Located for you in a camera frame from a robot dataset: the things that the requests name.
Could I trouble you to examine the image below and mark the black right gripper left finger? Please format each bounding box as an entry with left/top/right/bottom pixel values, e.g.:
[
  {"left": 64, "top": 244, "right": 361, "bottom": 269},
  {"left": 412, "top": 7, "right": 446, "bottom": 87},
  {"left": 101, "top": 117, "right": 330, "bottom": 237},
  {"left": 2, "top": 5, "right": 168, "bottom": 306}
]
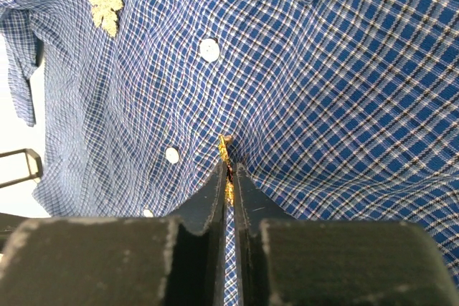
[{"left": 1, "top": 163, "right": 227, "bottom": 305}]

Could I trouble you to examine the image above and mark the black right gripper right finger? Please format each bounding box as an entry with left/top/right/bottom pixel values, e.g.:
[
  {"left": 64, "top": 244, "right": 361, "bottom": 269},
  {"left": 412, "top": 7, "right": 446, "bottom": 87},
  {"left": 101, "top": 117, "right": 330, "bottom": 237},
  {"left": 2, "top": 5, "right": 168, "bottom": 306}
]
[{"left": 232, "top": 165, "right": 458, "bottom": 305}]

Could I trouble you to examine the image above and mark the gold leaf brooch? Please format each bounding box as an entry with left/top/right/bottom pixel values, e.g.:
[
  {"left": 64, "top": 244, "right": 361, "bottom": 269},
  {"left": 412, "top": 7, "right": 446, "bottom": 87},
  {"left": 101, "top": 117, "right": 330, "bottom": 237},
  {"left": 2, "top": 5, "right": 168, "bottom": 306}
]
[{"left": 218, "top": 135, "right": 235, "bottom": 206}]

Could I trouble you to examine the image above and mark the blue checked shirt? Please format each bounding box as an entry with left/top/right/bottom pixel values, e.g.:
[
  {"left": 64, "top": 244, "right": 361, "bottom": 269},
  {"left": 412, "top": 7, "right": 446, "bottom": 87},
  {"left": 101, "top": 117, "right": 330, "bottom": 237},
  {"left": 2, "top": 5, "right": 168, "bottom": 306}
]
[{"left": 1, "top": 0, "right": 458, "bottom": 305}]

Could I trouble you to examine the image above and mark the silver leaf brooch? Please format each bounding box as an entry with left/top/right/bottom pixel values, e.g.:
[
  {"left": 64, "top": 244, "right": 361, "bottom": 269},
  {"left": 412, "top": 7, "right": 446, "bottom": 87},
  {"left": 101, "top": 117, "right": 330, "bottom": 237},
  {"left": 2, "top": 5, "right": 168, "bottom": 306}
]
[{"left": 89, "top": 0, "right": 124, "bottom": 38}]

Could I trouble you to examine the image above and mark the black open box lower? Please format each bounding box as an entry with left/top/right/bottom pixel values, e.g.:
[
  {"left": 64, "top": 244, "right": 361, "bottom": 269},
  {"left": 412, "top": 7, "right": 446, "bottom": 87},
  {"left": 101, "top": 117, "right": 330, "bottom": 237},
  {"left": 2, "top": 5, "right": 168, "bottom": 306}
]
[{"left": 1, "top": 213, "right": 49, "bottom": 254}]

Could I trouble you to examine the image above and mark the black open box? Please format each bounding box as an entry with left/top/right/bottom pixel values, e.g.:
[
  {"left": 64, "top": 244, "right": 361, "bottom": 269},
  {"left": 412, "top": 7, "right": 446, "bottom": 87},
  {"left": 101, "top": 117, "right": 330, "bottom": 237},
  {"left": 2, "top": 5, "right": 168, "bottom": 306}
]
[
  {"left": 1, "top": 148, "right": 43, "bottom": 188},
  {"left": 1, "top": 213, "right": 49, "bottom": 254}
]

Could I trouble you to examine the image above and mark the black open box upper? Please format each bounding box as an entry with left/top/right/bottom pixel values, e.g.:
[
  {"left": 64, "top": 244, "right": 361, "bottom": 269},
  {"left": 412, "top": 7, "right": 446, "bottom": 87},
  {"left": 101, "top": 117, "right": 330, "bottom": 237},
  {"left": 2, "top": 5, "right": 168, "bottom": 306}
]
[{"left": 1, "top": 148, "right": 43, "bottom": 188}]

